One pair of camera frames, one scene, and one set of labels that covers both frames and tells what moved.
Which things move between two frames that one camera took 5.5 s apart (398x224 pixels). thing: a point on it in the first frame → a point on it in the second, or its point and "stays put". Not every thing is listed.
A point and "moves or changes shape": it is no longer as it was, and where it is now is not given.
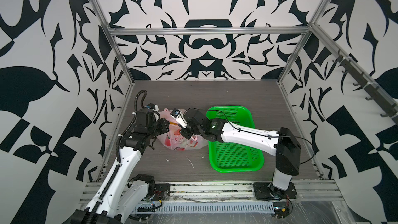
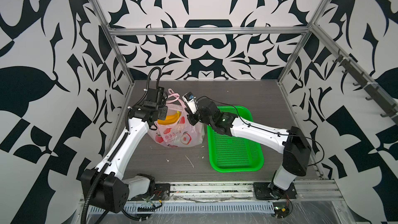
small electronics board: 281,209 stays put
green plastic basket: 227,156 stays put
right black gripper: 186,134 → 193,120
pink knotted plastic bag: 173,139 moves or changes shape
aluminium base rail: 239,192 stays put
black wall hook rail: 386,107 stays put
